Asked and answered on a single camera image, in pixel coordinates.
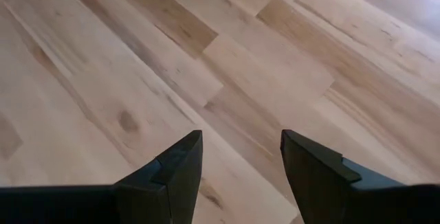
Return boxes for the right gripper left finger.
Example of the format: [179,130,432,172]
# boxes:
[0,129,204,224]

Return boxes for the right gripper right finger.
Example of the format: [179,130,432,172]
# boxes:
[279,128,440,224]

